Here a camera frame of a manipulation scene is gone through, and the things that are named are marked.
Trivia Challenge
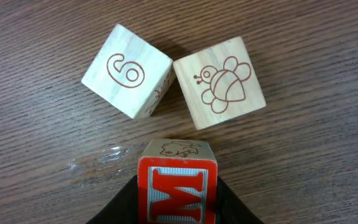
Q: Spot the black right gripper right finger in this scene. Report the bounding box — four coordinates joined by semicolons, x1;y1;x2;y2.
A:
215;177;264;224

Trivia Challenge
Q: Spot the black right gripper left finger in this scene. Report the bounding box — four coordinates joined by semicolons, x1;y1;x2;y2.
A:
86;175;139;224

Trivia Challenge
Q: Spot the red M block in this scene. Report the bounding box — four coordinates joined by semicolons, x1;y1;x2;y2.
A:
137;139;218;224

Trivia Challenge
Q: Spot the blue-sided bee block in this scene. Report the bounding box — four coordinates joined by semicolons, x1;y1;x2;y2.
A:
173;37;266;130

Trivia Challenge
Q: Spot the red-edged block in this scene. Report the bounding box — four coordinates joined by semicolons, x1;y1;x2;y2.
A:
81;24;176;119

